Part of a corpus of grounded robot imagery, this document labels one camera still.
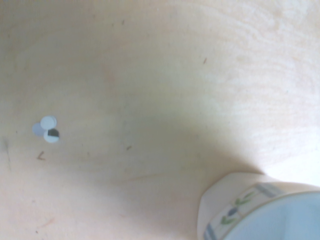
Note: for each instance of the white mug with floral pattern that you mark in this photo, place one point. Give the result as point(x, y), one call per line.
point(262, 212)

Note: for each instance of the white sticker with black square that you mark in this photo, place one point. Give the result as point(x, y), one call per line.
point(51, 137)

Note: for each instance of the plain white round sticker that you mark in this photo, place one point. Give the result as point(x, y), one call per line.
point(48, 122)

